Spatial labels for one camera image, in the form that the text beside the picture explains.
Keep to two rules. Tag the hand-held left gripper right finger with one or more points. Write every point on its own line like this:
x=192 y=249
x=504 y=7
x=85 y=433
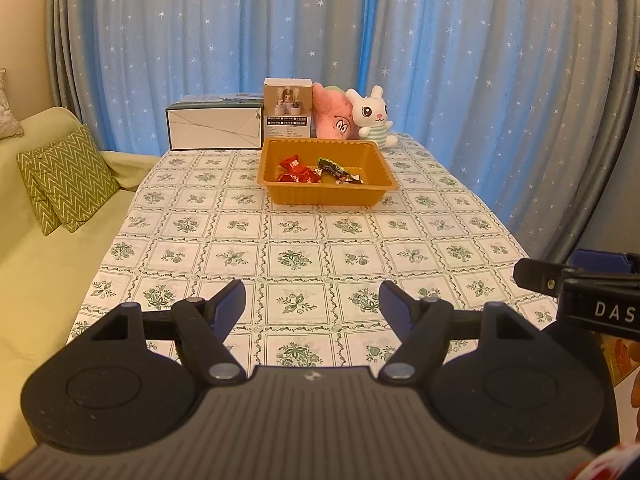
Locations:
x=393 y=307

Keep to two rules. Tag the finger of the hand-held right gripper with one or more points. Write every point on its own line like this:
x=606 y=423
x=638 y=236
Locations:
x=537 y=275
x=600 y=260

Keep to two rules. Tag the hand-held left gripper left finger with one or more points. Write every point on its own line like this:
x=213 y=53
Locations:
x=231 y=307

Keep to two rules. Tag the orange plastic tray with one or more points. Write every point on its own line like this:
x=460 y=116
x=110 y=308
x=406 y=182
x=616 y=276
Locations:
x=325 y=195

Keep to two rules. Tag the red snack packet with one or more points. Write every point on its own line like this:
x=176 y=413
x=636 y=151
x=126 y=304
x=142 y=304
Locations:
x=307 y=176
x=287 y=178

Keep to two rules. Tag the green dark snack packet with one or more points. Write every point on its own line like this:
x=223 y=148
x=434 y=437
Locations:
x=327 y=163

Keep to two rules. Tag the person's printed clothing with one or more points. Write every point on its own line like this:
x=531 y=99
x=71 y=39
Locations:
x=625 y=410

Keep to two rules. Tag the flat white cardboard box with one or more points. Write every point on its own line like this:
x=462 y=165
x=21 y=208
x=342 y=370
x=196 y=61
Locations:
x=215 y=125

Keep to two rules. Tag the white rabbit plush toy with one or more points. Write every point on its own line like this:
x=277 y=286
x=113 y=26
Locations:
x=372 y=117

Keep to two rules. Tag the pink star plush toy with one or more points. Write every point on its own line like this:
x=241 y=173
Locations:
x=332 y=115

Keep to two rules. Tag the light green sofa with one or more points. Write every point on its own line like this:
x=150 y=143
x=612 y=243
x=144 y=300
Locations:
x=30 y=270

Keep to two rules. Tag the green chevron cushion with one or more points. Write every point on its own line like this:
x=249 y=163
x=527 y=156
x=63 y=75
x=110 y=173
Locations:
x=35 y=190
x=75 y=175

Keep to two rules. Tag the small beige product box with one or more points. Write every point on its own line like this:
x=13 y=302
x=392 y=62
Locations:
x=289 y=110

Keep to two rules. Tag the blue star-print curtain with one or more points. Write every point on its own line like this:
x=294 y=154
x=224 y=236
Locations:
x=450 y=50

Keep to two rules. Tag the beige lace pillow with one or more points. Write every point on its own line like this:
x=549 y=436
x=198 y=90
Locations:
x=7 y=110

